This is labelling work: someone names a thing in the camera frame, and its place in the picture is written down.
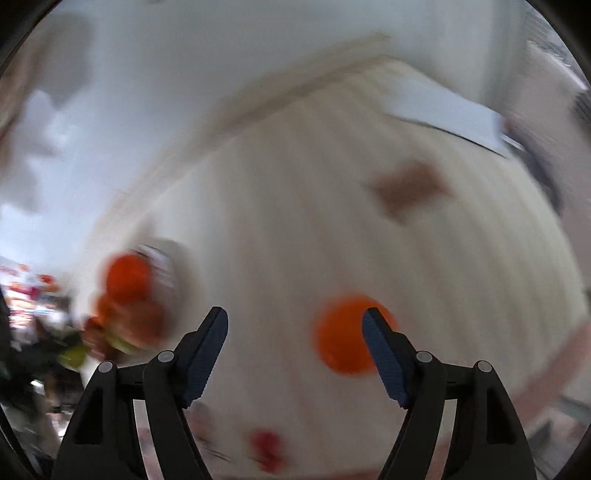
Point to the black gas hob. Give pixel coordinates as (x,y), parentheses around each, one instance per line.
(27,378)

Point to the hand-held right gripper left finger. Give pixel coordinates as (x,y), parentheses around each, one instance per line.
(207,350)

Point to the dark red apple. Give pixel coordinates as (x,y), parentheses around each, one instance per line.
(143,318)

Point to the colourful wall stickers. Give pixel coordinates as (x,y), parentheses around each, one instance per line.
(23,286)

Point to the green apple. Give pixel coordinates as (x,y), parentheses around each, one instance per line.
(74,356)

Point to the oval patterned plate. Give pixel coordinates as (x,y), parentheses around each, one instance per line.
(159,256)

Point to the small orange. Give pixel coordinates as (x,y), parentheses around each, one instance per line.
(341,337)

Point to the red cherry tomato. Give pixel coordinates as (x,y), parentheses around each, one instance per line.
(266,441)

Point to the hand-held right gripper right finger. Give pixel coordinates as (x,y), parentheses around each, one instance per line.
(385,355)

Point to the striped cloth with cat print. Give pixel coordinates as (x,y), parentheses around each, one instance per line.
(277,230)

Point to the large orange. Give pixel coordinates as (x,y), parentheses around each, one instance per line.
(129,277)

